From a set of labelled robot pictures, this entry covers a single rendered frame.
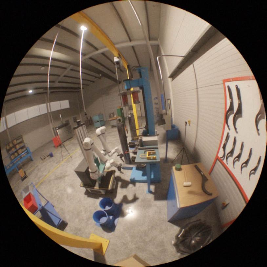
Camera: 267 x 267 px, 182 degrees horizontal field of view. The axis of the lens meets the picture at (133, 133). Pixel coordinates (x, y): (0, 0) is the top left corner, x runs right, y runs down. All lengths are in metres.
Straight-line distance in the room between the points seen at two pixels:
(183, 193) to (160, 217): 0.97
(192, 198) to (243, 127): 1.26
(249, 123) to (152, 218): 2.28
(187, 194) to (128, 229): 1.31
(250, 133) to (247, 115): 0.25
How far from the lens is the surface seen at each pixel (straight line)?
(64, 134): 9.25
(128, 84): 2.15
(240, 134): 1.71
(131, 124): 3.53
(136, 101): 1.97
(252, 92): 1.60
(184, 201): 1.14
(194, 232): 1.55
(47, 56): 5.56
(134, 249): 1.98
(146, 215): 2.00
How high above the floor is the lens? 1.94
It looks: 20 degrees down
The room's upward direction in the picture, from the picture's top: 9 degrees counter-clockwise
